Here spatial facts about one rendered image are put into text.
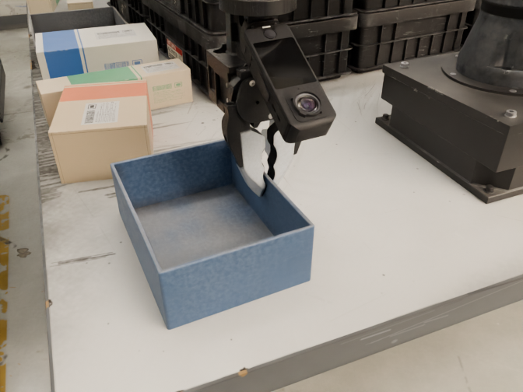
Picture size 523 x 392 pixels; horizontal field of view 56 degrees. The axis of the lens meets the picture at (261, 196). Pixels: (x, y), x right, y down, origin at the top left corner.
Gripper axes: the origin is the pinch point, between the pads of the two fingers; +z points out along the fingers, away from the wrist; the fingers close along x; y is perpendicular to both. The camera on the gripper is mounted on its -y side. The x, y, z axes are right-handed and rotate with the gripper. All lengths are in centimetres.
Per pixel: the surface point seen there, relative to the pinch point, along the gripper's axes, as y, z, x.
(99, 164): 18.5, 2.9, 15.2
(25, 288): 85, 75, 38
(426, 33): 37, -1, -54
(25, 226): 117, 75, 35
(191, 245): 0.1, 4.9, 9.1
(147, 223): 6.0, 4.9, 12.4
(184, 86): 37.9, 2.4, -2.9
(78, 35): 55, -4, 11
